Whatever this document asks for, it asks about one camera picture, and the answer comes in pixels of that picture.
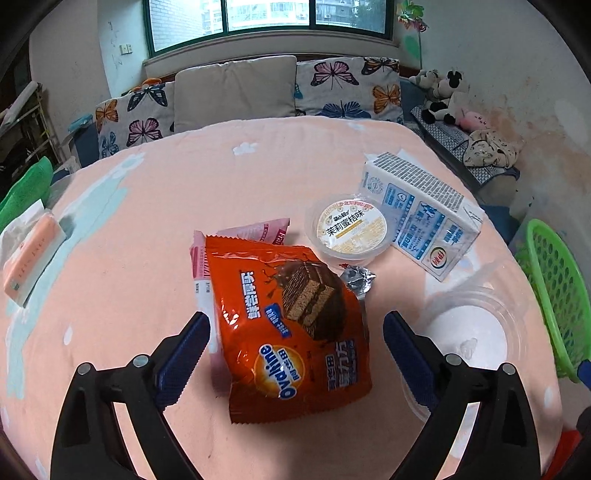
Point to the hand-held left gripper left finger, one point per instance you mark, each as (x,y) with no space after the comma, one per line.
(182,355)

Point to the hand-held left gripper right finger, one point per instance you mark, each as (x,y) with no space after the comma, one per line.
(411,355)

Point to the clear plastic container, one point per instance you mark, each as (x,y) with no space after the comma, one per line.
(461,323)

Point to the pink snack wrapper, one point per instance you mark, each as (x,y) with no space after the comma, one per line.
(201,272)

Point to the silver foil piece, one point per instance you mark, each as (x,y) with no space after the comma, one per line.
(358,279)

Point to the orange snack wrapper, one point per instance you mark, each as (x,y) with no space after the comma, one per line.
(286,346)

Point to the clear jelly cup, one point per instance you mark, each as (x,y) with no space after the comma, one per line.
(355,226)

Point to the white blue milk carton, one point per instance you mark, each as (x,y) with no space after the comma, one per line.
(415,207)

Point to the green plastic mesh basket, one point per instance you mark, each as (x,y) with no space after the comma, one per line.
(568,369)

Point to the red stool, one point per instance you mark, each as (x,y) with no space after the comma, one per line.
(561,457)

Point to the pink tissue pack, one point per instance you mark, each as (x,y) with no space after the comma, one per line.
(32,249)

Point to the spotted beige cloth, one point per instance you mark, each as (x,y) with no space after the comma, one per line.
(489,147)

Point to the blue sofa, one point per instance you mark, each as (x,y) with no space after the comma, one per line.
(87,147)

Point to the green cloth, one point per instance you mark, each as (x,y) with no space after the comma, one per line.
(27,184)

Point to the small butterfly print pillow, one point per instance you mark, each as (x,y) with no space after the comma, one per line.
(138,120)

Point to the pink plush toy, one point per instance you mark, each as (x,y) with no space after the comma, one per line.
(473,121)

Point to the teal plastic item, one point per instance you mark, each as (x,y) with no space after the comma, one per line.
(81,123)

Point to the beige cushion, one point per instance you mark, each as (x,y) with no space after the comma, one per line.
(231,92)

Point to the cow plush toy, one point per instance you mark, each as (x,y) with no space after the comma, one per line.
(445,87)

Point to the large butterfly print pillow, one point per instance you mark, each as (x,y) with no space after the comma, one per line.
(346,87)

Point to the grey plush toy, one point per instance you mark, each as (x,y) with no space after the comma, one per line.
(425,78)

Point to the metal rack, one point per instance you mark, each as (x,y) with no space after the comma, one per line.
(27,120)

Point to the colourful pinwheel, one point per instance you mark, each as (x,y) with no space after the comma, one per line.
(411,9)

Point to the green framed window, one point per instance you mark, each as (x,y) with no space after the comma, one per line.
(277,14)

